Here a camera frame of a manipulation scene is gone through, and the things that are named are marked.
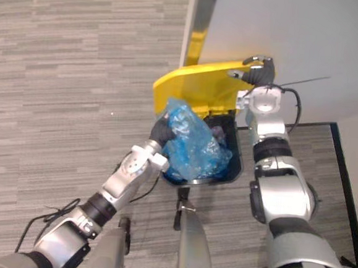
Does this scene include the blue plastic rubbish bag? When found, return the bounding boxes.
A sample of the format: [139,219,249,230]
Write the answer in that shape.
[156,96,237,184]

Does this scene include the silver robot left leg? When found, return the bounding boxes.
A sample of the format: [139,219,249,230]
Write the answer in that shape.
[86,214,133,268]

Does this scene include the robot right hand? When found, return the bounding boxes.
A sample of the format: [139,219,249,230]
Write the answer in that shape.
[226,52,278,87]

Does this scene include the black large trash can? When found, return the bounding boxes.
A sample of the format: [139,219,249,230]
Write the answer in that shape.
[160,105,249,193]

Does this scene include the black floor edge strip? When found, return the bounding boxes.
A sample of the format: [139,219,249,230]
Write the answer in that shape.
[227,115,358,268]

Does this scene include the silver robot right leg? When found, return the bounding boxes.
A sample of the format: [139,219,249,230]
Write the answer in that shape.
[170,186,220,268]

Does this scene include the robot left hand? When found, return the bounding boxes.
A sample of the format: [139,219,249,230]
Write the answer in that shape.
[149,111,177,144]

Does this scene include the silver robot leg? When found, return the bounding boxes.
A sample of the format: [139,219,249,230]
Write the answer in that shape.
[86,214,133,268]
[170,186,220,268]

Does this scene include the yellow trash can lid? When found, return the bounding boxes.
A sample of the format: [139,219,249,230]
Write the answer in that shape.
[150,53,265,125]

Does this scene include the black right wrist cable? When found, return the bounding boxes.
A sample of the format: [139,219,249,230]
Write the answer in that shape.
[276,72,331,137]

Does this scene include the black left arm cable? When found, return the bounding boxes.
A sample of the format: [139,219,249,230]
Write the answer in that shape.
[14,155,161,265]

